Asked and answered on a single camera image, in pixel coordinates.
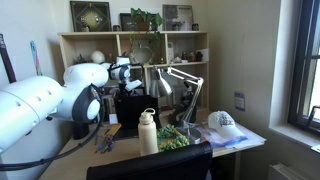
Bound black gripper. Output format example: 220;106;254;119
117;82;130;98

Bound black laptop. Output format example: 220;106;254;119
114;94;162;140

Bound white egg-shaped ornament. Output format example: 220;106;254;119
90;50;107;65

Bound silver desk lamp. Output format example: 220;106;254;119
148;65;205;145

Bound cream water bottle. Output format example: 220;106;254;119
137;107;159;157

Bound colourful bead toy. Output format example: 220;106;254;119
94;133;116;155

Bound black cylinder speaker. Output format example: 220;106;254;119
71;120;91;141

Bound black microscope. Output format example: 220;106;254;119
167;80;198;128

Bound small black framed picture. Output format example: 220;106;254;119
119;12;140;32

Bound green yellow pompom wreath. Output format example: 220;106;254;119
156;123;190;153

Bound potted green plant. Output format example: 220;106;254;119
129;7;165;65

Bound wooden shelf unit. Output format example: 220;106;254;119
57;30;211;116

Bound large dark framed picture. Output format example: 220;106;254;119
69;0;113;33

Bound black chair back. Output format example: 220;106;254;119
86;141;214;180

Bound grey framed print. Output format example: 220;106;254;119
162;4;195;32

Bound white baseball cap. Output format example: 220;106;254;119
207;110;247;140

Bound dark guitar neck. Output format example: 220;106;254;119
0;33;18;85

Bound white papers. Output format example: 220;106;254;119
195;121;267;150

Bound white radiator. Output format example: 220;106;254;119
267;162;320;180

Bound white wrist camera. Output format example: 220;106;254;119
125;78;143;92

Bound colourful striped strap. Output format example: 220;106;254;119
29;40;44;77

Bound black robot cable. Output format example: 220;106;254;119
0;83;105;172

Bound blue wall tag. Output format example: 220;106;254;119
233;91;246;112

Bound dark window frame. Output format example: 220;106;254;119
287;0;320;136

